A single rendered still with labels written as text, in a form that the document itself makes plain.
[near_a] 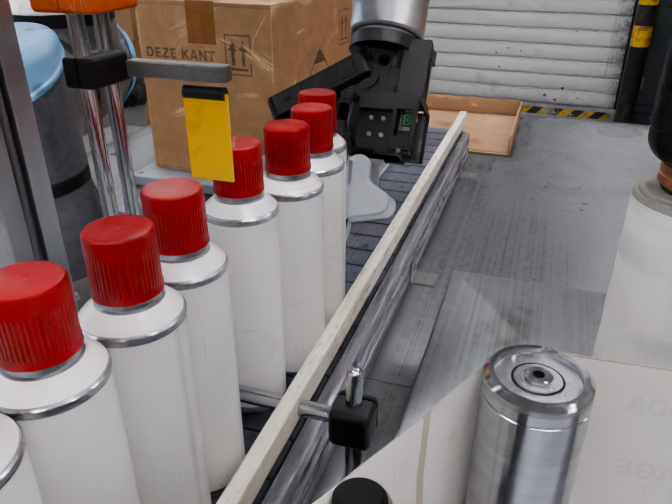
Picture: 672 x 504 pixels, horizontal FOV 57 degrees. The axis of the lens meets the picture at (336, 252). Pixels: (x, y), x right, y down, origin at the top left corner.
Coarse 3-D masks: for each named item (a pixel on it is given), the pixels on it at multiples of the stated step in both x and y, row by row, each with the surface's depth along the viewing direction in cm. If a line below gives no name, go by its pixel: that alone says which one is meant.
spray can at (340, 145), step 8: (312, 88) 54; (320, 88) 54; (304, 96) 52; (312, 96) 51; (320, 96) 51; (328, 96) 52; (328, 104) 52; (336, 112) 53; (336, 120) 54; (336, 128) 54; (336, 136) 54; (336, 144) 53; (344, 144) 54; (336, 152) 53; (344, 152) 54; (344, 160) 54; (344, 168) 55; (344, 176) 55; (344, 184) 55; (344, 192) 56; (344, 200) 56; (344, 208) 57; (344, 216) 57; (344, 224) 57; (344, 232) 58; (344, 240) 58; (344, 248) 58; (344, 256) 59; (344, 264) 59; (344, 272) 60; (344, 280) 60; (344, 288) 61; (344, 296) 61
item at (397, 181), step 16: (432, 128) 116; (432, 144) 107; (384, 176) 93; (400, 176) 93; (416, 176) 93; (400, 192) 87; (352, 224) 78; (368, 224) 78; (384, 224) 78; (352, 240) 73; (368, 240) 73; (400, 240) 74; (352, 256) 70; (368, 256) 70; (352, 272) 66; (384, 272) 67; (368, 304) 61; (288, 384) 50; (320, 384) 50; (256, 416) 47; (256, 432) 45; (288, 448) 44; (272, 480) 42; (256, 496) 40
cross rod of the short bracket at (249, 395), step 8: (240, 392) 45; (248, 392) 44; (256, 392) 44; (264, 392) 44; (272, 392) 44; (240, 400) 45; (248, 400) 44; (256, 400) 44; (264, 400) 44; (272, 400) 44; (304, 400) 44; (272, 408) 44; (304, 408) 43; (312, 408) 43; (320, 408) 43; (328, 408) 43; (304, 416) 43; (312, 416) 43; (320, 416) 43
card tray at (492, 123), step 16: (432, 96) 146; (448, 96) 145; (464, 96) 144; (432, 112) 145; (448, 112) 145; (480, 112) 144; (496, 112) 143; (512, 112) 142; (448, 128) 133; (464, 128) 133; (480, 128) 133; (496, 128) 133; (512, 128) 120; (480, 144) 123; (496, 144) 123; (512, 144) 123
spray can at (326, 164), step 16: (304, 112) 47; (320, 112) 47; (320, 128) 47; (320, 144) 48; (320, 160) 48; (336, 160) 49; (320, 176) 48; (336, 176) 49; (336, 192) 49; (336, 208) 50; (336, 224) 51; (336, 240) 51; (336, 256) 52; (336, 272) 53; (336, 288) 54; (336, 304) 54
